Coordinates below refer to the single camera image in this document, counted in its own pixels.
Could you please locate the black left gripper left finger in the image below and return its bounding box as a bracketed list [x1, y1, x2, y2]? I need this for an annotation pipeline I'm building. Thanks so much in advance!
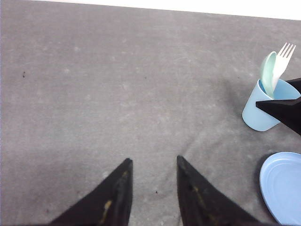
[49, 158, 133, 226]

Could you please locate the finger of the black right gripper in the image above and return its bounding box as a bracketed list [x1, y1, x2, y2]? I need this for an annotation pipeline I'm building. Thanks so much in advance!
[255, 97, 301, 135]
[285, 78, 301, 94]

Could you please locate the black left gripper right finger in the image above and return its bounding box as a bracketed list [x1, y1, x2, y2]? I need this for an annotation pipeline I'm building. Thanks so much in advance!
[177, 155, 260, 226]

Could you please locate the white plastic fork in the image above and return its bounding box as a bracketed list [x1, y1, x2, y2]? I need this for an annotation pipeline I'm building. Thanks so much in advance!
[272, 42, 296, 91]

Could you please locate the mint green plastic spoon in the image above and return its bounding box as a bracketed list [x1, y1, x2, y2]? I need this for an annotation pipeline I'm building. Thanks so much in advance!
[260, 51, 277, 98]

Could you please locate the light blue plastic cup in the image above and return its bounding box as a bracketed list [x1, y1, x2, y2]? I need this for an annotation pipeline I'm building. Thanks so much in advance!
[242, 79, 301, 131]

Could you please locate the blue plastic plate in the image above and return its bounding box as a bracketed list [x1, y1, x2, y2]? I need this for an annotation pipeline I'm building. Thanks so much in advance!
[259, 152, 301, 226]

